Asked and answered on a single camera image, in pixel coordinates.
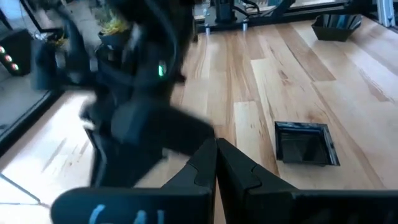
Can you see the black rectangular footed plate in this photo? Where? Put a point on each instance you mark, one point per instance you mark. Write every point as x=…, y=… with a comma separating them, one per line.
x=334, y=34

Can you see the small black square footed plate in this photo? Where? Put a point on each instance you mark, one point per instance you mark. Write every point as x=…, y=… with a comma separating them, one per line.
x=304, y=146

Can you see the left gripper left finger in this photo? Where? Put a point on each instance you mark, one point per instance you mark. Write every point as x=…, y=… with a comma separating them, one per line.
x=140, y=205

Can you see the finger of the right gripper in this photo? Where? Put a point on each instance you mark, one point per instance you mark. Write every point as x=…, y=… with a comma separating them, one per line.
x=124, y=165
x=168, y=130

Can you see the black table edge rail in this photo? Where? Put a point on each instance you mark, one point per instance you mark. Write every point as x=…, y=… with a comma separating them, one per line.
x=18, y=132

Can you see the black device with red lights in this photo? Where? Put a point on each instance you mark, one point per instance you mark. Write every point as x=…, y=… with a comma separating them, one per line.
x=18, y=46

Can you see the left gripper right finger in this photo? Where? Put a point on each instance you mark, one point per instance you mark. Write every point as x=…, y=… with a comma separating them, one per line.
x=280, y=205

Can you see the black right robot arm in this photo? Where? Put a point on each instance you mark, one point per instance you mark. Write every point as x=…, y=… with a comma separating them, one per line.
x=168, y=25

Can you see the potted succulent plant black pot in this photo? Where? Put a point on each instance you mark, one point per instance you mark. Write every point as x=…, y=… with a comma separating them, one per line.
x=113, y=39

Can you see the aluminium frame post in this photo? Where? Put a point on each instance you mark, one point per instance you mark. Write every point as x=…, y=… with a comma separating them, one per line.
x=387, y=12

